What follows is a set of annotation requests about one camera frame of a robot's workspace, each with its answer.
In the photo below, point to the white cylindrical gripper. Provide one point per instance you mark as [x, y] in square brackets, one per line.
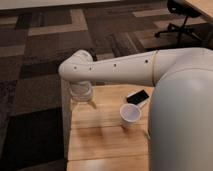
[82, 92]

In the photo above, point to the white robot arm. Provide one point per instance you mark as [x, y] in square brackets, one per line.
[180, 124]

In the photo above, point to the wooden desk corner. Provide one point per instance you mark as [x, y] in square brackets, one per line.
[203, 6]

